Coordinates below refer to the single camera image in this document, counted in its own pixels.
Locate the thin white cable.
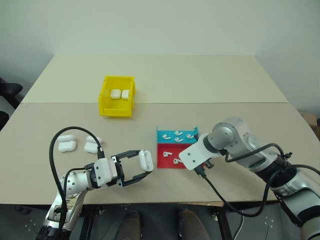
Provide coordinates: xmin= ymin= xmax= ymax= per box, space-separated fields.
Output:
xmin=234 ymin=214 xmax=245 ymax=240

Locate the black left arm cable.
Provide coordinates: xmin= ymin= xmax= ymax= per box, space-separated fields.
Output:
xmin=48 ymin=126 xmax=106 ymax=230

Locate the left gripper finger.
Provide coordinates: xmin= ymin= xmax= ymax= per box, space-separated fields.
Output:
xmin=123 ymin=170 xmax=152 ymax=187
xmin=118 ymin=149 xmax=143 ymax=164

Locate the blue tray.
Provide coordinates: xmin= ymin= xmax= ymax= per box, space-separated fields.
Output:
xmin=155 ymin=125 xmax=200 ymax=145

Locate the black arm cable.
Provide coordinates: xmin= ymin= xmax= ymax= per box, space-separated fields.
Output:
xmin=220 ymin=142 xmax=294 ymax=164
xmin=48 ymin=126 xmax=106 ymax=230
xmin=194 ymin=166 xmax=288 ymax=217

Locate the red tray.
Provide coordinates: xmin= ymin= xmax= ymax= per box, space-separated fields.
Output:
xmin=156 ymin=142 xmax=201 ymax=170

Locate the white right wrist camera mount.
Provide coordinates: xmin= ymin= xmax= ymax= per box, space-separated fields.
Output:
xmin=179 ymin=142 xmax=216 ymax=172

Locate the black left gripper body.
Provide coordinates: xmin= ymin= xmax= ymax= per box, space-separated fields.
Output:
xmin=111 ymin=154 xmax=126 ymax=188

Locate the black chair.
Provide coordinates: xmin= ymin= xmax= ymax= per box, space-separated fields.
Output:
xmin=0 ymin=76 xmax=24 ymax=131

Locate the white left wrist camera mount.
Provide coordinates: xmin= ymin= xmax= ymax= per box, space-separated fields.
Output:
xmin=93 ymin=158 xmax=119 ymax=188

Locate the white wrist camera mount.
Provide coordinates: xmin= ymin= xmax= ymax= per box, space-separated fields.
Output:
xmin=93 ymin=158 xmax=119 ymax=188
xmin=179 ymin=142 xmax=216 ymax=172

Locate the dark brown rounded shape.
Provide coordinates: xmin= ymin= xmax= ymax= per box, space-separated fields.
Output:
xmin=176 ymin=209 xmax=210 ymax=240
xmin=119 ymin=209 xmax=141 ymax=240

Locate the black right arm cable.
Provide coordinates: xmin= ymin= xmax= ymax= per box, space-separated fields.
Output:
xmin=220 ymin=142 xmax=294 ymax=164
xmin=194 ymin=166 xmax=288 ymax=217

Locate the yellow plastic bin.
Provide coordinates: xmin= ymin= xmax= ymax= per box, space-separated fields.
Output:
xmin=97 ymin=75 xmax=137 ymax=119

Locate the brown cardboard box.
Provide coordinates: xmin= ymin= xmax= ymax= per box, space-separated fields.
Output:
xmin=299 ymin=112 xmax=320 ymax=141

